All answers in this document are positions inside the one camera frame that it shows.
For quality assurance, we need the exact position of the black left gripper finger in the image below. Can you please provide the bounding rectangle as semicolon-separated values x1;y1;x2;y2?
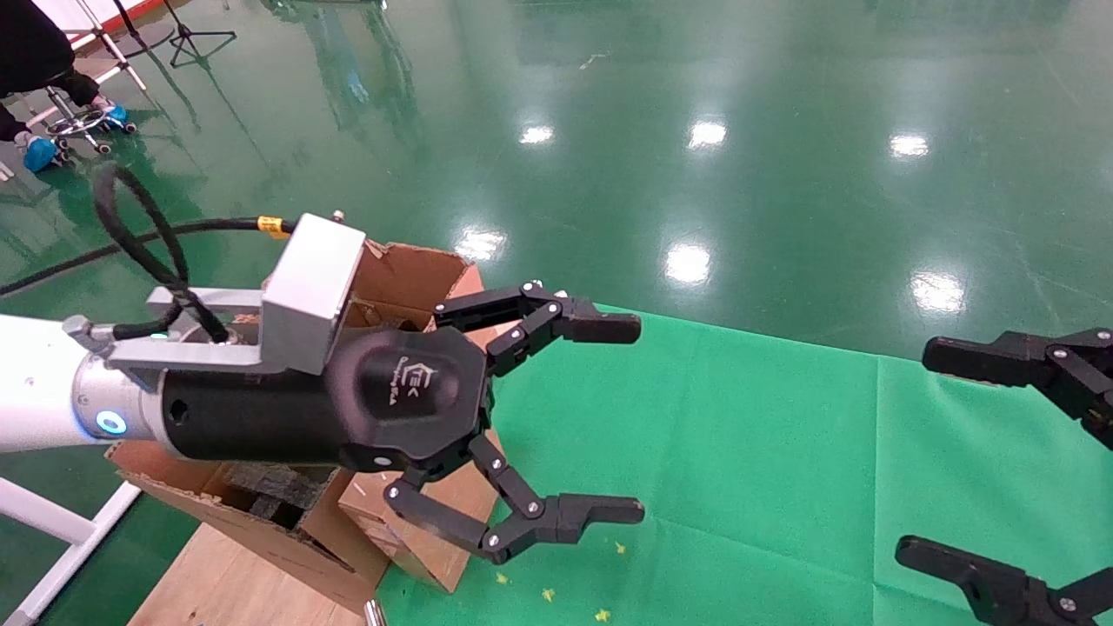
433;282;643;377
383;436;647;567

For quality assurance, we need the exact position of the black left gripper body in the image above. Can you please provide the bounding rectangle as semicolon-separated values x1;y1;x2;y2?
161;328;497;476

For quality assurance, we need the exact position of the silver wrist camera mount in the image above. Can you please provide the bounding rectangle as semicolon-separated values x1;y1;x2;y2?
87;211;367;377

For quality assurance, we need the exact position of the white metal frame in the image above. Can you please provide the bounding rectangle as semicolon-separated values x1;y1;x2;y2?
0;476;145;626

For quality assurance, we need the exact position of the black foam block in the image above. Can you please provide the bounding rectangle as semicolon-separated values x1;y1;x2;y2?
226;463;342;531

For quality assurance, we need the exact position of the black tripod stand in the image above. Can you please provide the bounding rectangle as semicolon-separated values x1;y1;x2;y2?
161;0;238;70

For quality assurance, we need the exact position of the silver stand leg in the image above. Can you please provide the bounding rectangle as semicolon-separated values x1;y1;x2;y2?
65;0;150;93

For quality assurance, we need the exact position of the person in black clothes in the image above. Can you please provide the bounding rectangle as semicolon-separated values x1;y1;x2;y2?
0;0;102;145

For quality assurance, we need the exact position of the green table cloth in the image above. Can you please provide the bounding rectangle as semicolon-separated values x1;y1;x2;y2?
376;300;1113;626

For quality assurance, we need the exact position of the black arm cable yellow tag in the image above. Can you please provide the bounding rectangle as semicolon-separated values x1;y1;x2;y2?
0;163;297;345

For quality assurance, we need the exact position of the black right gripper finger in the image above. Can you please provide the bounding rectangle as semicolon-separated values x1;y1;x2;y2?
922;328;1113;450
896;534;1113;626

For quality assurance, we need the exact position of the large open cardboard carton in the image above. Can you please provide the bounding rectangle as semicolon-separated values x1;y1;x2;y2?
104;241;486;615

